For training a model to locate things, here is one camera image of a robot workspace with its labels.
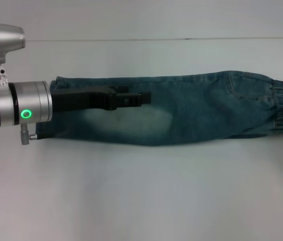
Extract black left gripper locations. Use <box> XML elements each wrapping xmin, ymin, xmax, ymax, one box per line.
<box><xmin>52</xmin><ymin>85</ymin><xmax>152</xmax><ymax>112</ymax></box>

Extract blue denim shorts with print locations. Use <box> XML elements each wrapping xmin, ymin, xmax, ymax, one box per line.
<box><xmin>35</xmin><ymin>71</ymin><xmax>283</xmax><ymax>148</ymax></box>

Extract silver elbow cable connector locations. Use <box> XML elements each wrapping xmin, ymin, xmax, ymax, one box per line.
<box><xmin>20</xmin><ymin>124</ymin><xmax>38</xmax><ymax>146</ymax></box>

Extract silver camera mount bracket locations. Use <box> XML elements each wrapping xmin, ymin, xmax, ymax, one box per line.
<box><xmin>0</xmin><ymin>62</ymin><xmax>10</xmax><ymax>88</ymax></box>

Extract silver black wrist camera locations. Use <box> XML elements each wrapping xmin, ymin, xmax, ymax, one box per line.
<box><xmin>0</xmin><ymin>23</ymin><xmax>26</xmax><ymax>65</ymax></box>

